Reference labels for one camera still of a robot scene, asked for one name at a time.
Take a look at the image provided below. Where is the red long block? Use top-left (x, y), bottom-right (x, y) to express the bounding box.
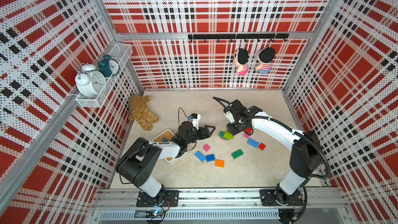
top-left (244, 128), bottom-right (254, 136)

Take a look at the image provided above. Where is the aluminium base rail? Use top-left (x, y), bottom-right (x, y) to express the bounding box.
top-left (88, 187), bottom-right (354, 224)

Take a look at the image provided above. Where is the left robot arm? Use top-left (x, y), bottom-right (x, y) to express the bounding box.
top-left (116, 121), bottom-right (216, 206)

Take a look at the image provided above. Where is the white alarm clock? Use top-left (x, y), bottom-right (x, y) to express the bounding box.
top-left (75, 64), bottom-right (106, 97)

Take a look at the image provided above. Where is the lime block small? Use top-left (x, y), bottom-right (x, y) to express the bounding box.
top-left (223, 131), bottom-right (234, 140)

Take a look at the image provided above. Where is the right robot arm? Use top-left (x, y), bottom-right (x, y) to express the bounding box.
top-left (213, 96), bottom-right (331, 206)

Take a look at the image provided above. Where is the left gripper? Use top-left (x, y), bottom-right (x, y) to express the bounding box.
top-left (186, 125), bottom-right (216, 145)

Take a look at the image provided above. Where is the orange block front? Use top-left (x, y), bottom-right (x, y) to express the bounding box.
top-left (215, 159), bottom-right (224, 168)

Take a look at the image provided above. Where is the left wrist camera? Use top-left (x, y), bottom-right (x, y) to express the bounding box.
top-left (189, 113), bottom-right (201, 129)

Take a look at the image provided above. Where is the black hook rail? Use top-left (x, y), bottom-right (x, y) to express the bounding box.
top-left (188, 33), bottom-right (289, 40)

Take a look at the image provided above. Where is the light blue block left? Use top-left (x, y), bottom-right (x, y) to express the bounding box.
top-left (194, 151), bottom-right (206, 162)

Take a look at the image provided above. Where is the pink block left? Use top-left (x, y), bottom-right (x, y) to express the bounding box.
top-left (203, 144), bottom-right (210, 151)

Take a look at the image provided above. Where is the brown teddy bear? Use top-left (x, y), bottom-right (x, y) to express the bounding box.
top-left (129, 94), bottom-right (159, 131)

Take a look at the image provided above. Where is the light blue block right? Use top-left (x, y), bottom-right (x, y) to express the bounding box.
top-left (247, 139), bottom-right (260, 148)

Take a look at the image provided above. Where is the green block front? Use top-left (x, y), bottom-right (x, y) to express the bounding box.
top-left (231, 149), bottom-right (244, 160)

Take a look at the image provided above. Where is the blue square block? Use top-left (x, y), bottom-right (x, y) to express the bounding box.
top-left (206, 154), bottom-right (216, 162)

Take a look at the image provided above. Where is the doll with blue shorts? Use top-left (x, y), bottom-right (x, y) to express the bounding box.
top-left (255, 47), bottom-right (276, 74)

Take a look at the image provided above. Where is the electronics board with wires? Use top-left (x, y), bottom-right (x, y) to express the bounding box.
top-left (134, 208), bottom-right (169, 224)

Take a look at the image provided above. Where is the white wire shelf basket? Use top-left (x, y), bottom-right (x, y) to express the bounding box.
top-left (75, 43), bottom-right (134, 108)

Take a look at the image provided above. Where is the white tray with wood lid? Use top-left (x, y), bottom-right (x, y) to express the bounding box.
top-left (152, 129), bottom-right (177, 165)

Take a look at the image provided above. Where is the doll with pink stripes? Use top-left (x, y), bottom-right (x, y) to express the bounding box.
top-left (233, 48), bottom-right (249, 76)

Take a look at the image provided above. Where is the light blue block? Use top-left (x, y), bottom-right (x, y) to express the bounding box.
top-left (247, 139), bottom-right (260, 148)
top-left (194, 151), bottom-right (206, 162)

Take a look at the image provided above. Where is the small red block right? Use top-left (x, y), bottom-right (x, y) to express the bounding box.
top-left (258, 143), bottom-right (266, 150)

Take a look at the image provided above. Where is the teal alarm clock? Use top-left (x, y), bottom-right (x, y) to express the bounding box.
top-left (98, 55), bottom-right (120, 78)

